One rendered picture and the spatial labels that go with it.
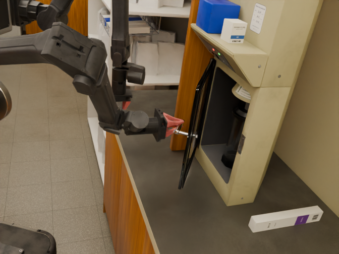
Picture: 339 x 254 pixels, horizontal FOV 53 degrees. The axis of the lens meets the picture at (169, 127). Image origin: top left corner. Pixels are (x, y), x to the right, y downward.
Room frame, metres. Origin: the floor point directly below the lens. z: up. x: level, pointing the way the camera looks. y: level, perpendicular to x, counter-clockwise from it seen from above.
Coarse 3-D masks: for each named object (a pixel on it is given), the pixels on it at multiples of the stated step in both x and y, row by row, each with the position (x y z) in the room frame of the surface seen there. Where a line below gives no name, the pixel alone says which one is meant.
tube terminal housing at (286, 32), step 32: (256, 0) 1.06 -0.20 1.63; (288, 0) 0.94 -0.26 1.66; (320, 0) 1.01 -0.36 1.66; (288, 32) 0.95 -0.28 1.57; (288, 64) 0.97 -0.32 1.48; (256, 96) 0.94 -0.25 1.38; (288, 96) 0.99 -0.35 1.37; (256, 128) 0.95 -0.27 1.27; (256, 160) 0.96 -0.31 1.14; (224, 192) 0.97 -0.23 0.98; (256, 192) 0.98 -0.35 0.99
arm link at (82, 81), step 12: (84, 84) 0.65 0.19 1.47; (96, 84) 0.70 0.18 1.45; (108, 84) 0.77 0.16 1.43; (96, 96) 0.77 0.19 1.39; (108, 96) 0.79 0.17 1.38; (96, 108) 0.84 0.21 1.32; (108, 108) 0.82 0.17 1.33; (120, 108) 0.95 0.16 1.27; (108, 120) 0.88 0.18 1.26; (120, 120) 0.96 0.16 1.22
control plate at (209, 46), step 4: (204, 40) 1.12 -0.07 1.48; (208, 44) 1.10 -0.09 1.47; (208, 48) 1.17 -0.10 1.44; (216, 52) 1.07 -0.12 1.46; (220, 52) 1.01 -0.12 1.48; (216, 56) 1.13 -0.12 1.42; (220, 56) 1.05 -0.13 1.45; (220, 60) 1.11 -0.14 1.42; (224, 60) 1.04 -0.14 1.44; (228, 64) 1.02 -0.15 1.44; (232, 68) 1.01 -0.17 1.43
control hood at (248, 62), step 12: (192, 24) 1.18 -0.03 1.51; (204, 36) 1.08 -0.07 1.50; (216, 36) 1.06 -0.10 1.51; (216, 48) 1.02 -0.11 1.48; (228, 48) 0.94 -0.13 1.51; (240, 48) 0.96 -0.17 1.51; (252, 48) 0.98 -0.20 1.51; (228, 60) 0.99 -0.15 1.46; (240, 60) 0.91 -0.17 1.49; (252, 60) 0.92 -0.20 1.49; (264, 60) 0.94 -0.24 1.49; (240, 72) 0.94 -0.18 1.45; (252, 72) 0.92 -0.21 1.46; (252, 84) 0.93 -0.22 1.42
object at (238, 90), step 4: (236, 84) 1.12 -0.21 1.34; (236, 88) 1.09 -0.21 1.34; (240, 88) 1.07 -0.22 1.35; (236, 92) 1.08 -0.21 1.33; (240, 92) 1.06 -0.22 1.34; (244, 92) 1.05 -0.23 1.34; (248, 92) 1.04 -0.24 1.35; (236, 96) 1.06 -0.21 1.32; (240, 96) 1.05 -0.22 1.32; (244, 96) 1.04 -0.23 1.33; (248, 96) 1.04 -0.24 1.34; (244, 100) 1.04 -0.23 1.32; (248, 100) 1.03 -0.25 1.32
